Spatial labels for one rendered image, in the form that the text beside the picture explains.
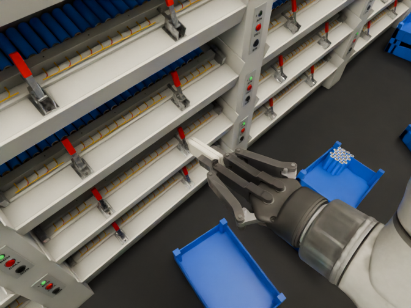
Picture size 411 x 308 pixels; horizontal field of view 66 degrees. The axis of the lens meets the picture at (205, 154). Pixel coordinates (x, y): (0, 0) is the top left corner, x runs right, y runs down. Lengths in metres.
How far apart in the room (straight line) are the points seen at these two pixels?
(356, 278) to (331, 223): 0.06
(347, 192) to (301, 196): 0.85
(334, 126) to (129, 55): 1.08
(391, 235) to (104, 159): 0.53
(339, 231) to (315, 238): 0.03
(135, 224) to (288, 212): 0.68
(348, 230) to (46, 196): 0.53
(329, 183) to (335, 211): 0.85
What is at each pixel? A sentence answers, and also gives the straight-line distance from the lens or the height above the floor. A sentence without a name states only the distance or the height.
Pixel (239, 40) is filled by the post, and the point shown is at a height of 0.60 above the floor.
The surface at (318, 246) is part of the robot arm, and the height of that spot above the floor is 0.71.
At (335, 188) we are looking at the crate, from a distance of 1.24.
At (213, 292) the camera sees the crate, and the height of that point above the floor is 0.00.
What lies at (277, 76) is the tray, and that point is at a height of 0.34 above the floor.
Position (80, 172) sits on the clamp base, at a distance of 0.67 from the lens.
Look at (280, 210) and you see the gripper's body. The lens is 0.41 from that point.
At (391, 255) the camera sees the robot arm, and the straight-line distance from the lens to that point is 0.36.
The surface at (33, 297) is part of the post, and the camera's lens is 0.92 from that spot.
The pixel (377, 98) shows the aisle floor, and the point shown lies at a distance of 1.70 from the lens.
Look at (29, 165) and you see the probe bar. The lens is 0.69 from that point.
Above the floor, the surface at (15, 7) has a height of 0.85.
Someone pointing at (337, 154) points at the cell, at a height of 0.08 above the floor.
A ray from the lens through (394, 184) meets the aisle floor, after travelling 1.42.
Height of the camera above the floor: 1.06
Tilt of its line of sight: 55 degrees down
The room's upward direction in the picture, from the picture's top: straight up
